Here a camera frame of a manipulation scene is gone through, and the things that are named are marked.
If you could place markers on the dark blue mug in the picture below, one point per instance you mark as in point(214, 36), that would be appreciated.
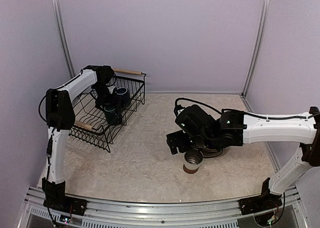
point(124, 95)

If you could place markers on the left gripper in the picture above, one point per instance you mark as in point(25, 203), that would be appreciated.
point(111, 101)

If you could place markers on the dark green mug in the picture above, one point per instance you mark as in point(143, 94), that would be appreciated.
point(113, 115)

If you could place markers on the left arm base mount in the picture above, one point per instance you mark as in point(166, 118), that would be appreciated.
point(70, 205)

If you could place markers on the left aluminium corner post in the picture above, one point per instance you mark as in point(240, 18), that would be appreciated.
point(62, 37)

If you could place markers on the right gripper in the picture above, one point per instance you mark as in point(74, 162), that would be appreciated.
point(170, 140)

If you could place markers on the grey reindeer plate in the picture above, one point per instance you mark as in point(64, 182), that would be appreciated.
point(207, 154)

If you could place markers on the aluminium corner post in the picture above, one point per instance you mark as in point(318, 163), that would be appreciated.
point(62, 37)
point(257, 47)

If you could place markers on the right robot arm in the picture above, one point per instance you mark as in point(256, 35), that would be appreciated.
point(200, 136)

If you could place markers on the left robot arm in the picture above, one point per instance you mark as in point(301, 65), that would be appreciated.
point(60, 118)

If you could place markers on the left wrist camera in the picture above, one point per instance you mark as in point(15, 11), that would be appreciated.
point(112, 89)

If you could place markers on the right aluminium corner post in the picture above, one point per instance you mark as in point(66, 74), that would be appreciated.
point(257, 47)

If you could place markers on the white brown ceramic cup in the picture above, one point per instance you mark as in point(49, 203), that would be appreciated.
point(192, 161)

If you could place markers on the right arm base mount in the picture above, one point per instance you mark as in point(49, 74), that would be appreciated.
point(256, 204)

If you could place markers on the aluminium front rail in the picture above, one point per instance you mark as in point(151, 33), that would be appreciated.
point(103, 213)

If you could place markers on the black wire dish rack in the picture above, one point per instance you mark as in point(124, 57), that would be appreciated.
point(91, 125)

